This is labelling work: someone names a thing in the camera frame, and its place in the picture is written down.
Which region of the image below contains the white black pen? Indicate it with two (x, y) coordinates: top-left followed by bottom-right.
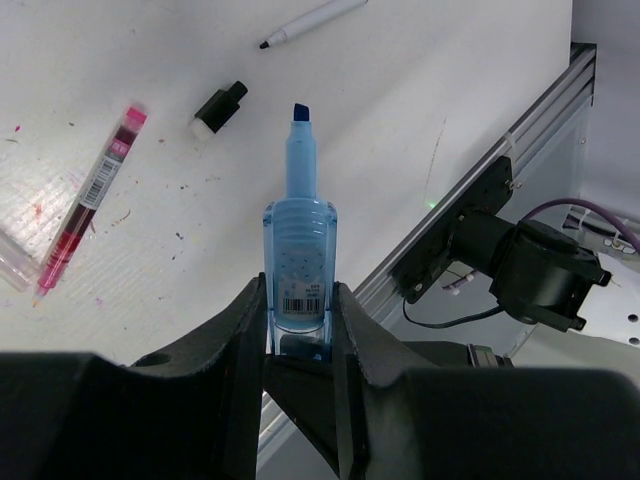
(259, 0), (368, 50)

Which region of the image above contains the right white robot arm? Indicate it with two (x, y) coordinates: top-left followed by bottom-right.
(449, 212), (611, 332)

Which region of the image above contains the clear pen cap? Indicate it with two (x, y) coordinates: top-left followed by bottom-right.
(0, 231), (39, 292)

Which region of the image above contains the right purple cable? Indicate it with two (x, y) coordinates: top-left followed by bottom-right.
(519, 198), (640, 251)

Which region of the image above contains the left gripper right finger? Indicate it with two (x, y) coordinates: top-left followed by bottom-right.
(333, 283), (639, 479)

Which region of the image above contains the aluminium rail frame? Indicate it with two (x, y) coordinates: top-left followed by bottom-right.
(265, 44), (596, 464)

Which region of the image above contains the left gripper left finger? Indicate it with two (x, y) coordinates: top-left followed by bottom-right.
(1, 276), (266, 479)

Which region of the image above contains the blue highlighter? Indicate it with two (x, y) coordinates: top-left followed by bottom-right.
(263, 103), (338, 362)

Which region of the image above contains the red pen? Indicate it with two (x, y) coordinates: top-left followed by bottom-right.
(32, 104), (147, 306)

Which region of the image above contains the black white pen cap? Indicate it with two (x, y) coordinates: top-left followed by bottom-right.
(189, 81), (248, 141)

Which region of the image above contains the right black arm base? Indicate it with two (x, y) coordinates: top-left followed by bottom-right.
(391, 156), (513, 304)

